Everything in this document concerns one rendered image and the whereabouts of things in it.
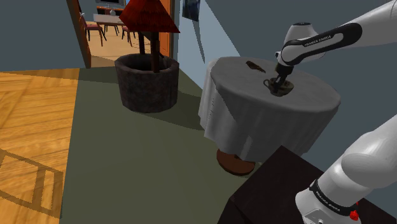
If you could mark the dark robot stand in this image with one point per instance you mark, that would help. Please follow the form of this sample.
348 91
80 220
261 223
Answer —
273 192

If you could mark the round table with grey cloth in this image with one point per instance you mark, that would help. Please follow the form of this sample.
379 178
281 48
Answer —
263 108

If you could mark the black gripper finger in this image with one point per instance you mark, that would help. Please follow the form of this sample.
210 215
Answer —
278 82

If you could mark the small brown bird figure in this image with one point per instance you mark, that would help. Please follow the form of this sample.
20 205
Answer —
255 66

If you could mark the dining table with chairs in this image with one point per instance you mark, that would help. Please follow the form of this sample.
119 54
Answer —
105 21

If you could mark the orange wooden door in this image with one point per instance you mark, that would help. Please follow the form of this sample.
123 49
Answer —
166 31

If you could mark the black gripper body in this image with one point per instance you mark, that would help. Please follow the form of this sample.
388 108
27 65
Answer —
283 69

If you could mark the dark wall picture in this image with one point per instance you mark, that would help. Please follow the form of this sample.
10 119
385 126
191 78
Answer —
190 9

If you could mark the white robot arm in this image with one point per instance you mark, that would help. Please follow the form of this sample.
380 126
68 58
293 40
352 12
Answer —
356 161

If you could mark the dark stone wishing well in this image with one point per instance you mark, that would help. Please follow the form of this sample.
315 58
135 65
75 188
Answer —
147 83

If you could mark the dark brown cup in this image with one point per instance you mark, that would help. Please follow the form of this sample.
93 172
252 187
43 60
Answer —
285 87

